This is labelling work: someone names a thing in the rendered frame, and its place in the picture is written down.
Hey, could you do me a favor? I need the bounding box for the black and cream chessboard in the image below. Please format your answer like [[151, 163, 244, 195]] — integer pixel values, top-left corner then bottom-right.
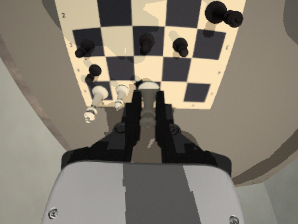
[[55, 0, 246, 109]]

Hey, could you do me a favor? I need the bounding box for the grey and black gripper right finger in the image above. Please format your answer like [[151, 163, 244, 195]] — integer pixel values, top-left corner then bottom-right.
[[155, 90, 232, 177]]

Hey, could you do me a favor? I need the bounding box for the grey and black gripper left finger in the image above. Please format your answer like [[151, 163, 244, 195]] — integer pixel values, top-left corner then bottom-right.
[[61, 90, 142, 170]]

